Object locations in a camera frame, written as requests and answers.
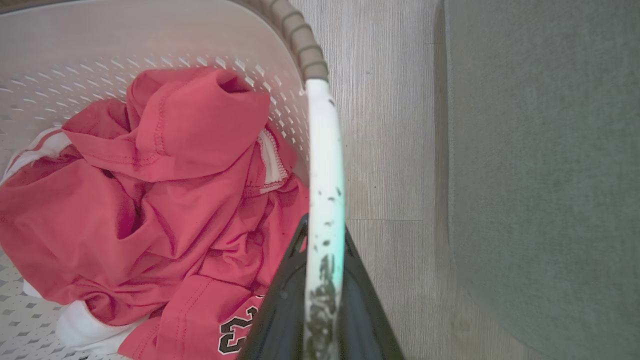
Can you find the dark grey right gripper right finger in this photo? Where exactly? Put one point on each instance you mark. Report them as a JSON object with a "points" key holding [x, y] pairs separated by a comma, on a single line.
{"points": [[362, 315]]}

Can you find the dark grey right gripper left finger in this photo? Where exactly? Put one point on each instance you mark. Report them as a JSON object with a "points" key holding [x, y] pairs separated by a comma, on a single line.
{"points": [[280, 320]]}

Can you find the white perforated plastic laundry basket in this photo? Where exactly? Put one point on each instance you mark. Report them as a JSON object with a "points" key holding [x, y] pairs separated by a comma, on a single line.
{"points": [[150, 40]]}

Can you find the red jersey with white trim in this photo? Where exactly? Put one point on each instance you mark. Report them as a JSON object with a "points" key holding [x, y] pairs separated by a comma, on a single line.
{"points": [[165, 210]]}

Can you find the grey green rug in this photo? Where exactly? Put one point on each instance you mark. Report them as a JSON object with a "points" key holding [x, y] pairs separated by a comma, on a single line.
{"points": [[545, 165]]}

